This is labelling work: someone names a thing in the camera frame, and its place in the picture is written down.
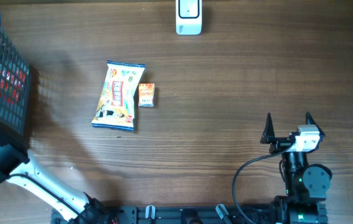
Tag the large yellow snack bag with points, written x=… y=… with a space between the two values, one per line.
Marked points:
x=115 y=108

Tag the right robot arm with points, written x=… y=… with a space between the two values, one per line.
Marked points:
x=306 y=185

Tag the small orange box upper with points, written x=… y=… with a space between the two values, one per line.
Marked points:
x=146 y=94

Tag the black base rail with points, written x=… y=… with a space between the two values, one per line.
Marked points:
x=208 y=215

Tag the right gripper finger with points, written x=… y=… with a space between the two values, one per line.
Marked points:
x=268 y=136
x=310 y=120

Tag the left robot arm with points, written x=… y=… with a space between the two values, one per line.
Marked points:
x=19 y=166

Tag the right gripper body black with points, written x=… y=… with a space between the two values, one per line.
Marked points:
x=280 y=144

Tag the white barcode scanner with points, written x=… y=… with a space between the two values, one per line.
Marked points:
x=188 y=17

